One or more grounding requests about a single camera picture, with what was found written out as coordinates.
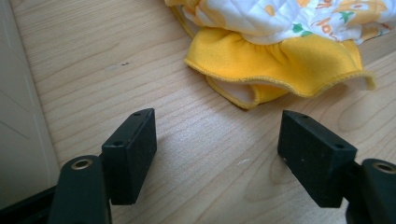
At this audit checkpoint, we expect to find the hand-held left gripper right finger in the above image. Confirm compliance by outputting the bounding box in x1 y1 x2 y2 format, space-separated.
276 109 359 209

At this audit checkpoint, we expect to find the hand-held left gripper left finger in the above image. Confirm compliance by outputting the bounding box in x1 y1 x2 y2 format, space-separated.
101 107 158 206

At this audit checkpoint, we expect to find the yellow and white printed garment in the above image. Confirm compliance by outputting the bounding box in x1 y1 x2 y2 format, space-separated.
163 0 396 110

